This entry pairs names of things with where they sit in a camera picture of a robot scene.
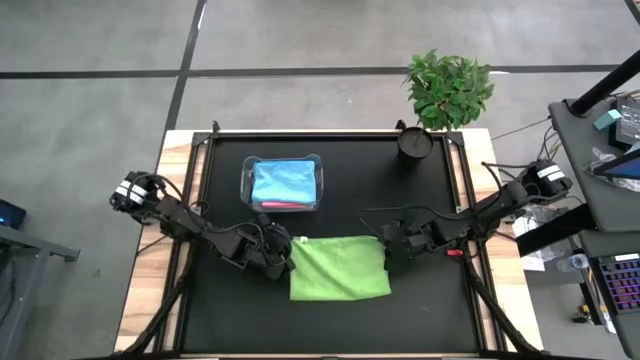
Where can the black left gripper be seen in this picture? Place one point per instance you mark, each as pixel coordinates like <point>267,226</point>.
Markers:
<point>270,250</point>

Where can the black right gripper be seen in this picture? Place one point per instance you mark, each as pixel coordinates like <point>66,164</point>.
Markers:
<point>407,237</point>

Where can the green microfiber towel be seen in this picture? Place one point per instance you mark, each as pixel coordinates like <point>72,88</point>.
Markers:
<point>340,270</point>

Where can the pink microfiber towel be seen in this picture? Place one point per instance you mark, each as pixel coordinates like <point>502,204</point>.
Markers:
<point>285,204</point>

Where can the light blue microfiber towel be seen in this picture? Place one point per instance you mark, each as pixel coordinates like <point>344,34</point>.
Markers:
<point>282,180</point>

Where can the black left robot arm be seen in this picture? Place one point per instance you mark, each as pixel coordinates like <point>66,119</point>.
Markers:
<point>180,220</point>

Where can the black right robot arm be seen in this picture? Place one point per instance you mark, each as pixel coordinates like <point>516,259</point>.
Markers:
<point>500,205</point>

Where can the small red tag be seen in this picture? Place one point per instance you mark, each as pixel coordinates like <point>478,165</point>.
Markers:
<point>455,252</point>

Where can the clear plastic bin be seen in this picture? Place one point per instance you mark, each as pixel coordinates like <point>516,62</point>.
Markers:
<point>246,185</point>

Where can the black plant pot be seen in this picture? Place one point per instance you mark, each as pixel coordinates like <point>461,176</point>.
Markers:
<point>415,145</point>

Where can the white paper sheet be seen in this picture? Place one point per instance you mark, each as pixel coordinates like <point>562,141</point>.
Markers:
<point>530,250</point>

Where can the green leafy plant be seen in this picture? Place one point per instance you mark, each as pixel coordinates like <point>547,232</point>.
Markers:
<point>447,90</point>

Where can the clear water bottle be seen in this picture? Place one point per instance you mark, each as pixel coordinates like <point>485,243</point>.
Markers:
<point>575,262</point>

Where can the grey side desk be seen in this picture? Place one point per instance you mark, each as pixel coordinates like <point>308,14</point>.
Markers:
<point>580,165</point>

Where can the blue-key keyboard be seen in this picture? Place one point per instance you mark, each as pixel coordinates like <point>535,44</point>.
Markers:
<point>622,285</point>

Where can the grey metal stand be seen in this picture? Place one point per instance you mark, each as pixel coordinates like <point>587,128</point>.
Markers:
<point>35,245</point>

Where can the dark tablet screen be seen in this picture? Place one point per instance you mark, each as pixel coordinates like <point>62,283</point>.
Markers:
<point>622,167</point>

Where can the small teal box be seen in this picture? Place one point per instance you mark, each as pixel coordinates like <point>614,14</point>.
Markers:
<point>607,120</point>

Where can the black device with blue light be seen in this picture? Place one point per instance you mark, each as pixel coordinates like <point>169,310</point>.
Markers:
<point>11,215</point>

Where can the silver corner bracket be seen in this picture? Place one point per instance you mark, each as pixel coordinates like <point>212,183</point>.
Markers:
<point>459,209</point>

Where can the black metal table frame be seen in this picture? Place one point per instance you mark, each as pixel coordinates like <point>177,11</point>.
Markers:
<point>330,134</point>

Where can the black round post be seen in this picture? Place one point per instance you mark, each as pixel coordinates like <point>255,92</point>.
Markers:
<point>605,85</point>

